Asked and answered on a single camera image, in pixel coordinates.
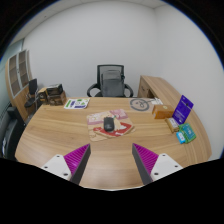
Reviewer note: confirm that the black mesh office chair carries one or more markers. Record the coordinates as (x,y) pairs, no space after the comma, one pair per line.
(110,67)

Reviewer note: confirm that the green packet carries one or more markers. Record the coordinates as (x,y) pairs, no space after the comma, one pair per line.
(189,132)

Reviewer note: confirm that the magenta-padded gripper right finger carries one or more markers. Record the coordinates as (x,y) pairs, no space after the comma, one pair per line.
(165,165)

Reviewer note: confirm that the grey backpack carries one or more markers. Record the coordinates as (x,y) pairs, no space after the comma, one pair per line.
(112,83)

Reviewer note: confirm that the black computer mouse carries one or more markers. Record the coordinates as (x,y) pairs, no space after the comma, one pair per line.
(108,124)

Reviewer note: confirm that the small black chair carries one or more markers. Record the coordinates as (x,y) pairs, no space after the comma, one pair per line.
(32,87)

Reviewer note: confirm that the black leather armchair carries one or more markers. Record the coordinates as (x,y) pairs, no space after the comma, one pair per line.
(11,133)

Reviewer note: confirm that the brown wooden box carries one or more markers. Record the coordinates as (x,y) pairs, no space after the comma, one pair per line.
(162,112)

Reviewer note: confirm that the purple standing pouch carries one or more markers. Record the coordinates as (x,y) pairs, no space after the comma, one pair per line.
(182,110)

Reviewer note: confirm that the brown box with dark items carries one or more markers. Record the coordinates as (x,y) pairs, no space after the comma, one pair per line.
(53,95)

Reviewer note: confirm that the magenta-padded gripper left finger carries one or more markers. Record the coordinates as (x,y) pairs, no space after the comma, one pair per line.
(58,165)

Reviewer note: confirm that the cartoon print mouse pad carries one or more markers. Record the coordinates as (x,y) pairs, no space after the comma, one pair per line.
(125,128)

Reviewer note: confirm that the wooden shelf unit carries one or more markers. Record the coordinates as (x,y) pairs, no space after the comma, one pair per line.
(18,83)

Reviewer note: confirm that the sheet with grey round print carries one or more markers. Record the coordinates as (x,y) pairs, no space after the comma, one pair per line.
(140,104)

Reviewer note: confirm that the white sticker sheet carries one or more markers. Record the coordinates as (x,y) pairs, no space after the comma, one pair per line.
(76,103)

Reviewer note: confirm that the blue tissue pack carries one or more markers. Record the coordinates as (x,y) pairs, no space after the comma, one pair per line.
(181,137)

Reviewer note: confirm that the wooden side desk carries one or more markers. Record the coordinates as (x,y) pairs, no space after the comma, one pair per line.
(156,85)

